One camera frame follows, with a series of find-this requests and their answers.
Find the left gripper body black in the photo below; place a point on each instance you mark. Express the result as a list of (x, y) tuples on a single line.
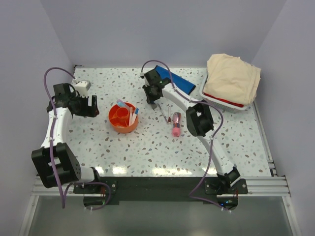
[(81, 106)]

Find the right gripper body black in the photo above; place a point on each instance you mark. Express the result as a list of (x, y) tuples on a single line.
[(150, 95)]

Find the blue cap white pen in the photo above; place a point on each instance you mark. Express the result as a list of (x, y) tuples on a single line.
[(135, 113)]

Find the orange cap white pen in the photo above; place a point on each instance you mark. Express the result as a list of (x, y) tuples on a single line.
[(130, 116)]

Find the orange round organizer container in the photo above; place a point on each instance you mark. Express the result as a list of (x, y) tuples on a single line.
[(119, 118)]

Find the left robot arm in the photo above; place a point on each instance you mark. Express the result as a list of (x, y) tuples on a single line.
[(55, 158)]

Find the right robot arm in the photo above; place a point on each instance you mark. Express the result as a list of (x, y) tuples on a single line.
[(199, 122)]

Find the red tip clear pen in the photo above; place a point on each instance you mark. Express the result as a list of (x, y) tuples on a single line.
[(169, 114)]

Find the pink patterned tube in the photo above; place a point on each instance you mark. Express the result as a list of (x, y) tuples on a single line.
[(176, 131)]

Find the white plastic basket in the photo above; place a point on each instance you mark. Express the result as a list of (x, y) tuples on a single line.
[(222, 104)]

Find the beige folded cloth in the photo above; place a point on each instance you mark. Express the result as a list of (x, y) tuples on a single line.
[(232, 79)]

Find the red cloth in basket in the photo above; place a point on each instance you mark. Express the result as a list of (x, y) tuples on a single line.
[(224, 99)]

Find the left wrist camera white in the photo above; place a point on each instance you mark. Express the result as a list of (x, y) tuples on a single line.
[(82, 87)]

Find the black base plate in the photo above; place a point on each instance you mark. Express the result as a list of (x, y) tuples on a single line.
[(114, 190)]

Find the aluminium rail frame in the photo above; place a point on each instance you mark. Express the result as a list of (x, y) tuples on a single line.
[(151, 151)]

